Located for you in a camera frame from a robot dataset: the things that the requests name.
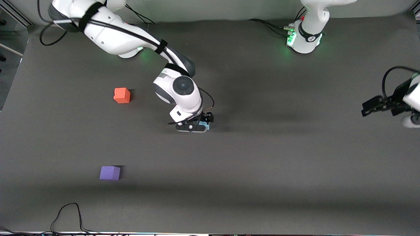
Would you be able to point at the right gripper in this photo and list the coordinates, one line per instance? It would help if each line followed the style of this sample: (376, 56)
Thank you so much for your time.
(207, 117)

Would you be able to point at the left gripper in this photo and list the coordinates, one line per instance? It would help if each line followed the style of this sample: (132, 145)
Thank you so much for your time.
(394, 99)

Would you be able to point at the light blue block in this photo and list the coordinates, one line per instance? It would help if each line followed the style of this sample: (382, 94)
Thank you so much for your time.
(206, 126)

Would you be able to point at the orange cube block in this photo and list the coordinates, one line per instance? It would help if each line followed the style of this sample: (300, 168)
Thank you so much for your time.
(121, 95)

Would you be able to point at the purple cube block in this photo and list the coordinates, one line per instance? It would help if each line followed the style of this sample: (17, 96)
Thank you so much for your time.
(110, 173)

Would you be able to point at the dark grey table mat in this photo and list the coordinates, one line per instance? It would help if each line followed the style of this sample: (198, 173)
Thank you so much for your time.
(262, 164)

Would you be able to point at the aluminium frame rail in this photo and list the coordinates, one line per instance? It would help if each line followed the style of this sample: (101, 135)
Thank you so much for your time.
(13, 14)

